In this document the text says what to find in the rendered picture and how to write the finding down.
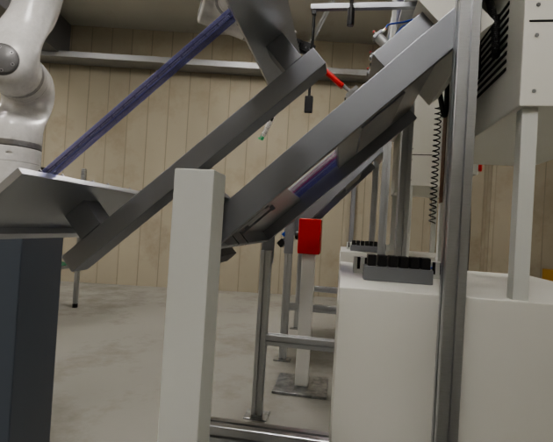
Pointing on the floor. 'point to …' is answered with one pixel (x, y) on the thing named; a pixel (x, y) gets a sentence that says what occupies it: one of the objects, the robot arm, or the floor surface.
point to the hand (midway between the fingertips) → (306, 48)
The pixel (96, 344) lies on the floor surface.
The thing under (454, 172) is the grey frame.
